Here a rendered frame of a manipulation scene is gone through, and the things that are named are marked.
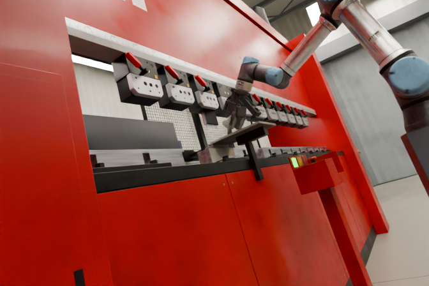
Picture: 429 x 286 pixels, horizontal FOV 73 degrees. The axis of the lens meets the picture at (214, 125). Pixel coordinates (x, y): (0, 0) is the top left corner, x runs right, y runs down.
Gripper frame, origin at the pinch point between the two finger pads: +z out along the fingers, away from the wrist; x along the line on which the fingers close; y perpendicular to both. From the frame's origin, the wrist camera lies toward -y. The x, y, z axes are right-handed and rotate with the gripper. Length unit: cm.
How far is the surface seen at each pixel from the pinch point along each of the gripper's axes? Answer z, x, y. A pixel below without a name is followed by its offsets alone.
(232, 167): 9.4, 17.0, -14.1
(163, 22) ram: -41, 20, 42
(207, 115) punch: -3.7, 1.5, 16.3
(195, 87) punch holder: -15.7, 8.8, 22.3
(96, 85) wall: 71, -271, 579
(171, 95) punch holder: -10.7, 28.7, 16.2
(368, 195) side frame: 49, -217, -39
